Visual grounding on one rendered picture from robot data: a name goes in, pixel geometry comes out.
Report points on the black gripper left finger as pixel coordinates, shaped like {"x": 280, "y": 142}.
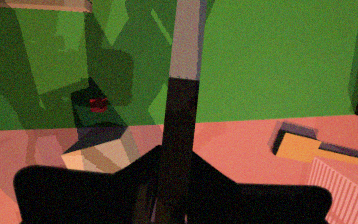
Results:
{"x": 127, "y": 196}

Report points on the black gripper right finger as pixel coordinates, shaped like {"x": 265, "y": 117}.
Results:
{"x": 214, "y": 198}

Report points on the dark red block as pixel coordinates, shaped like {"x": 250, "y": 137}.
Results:
{"x": 98, "y": 104}

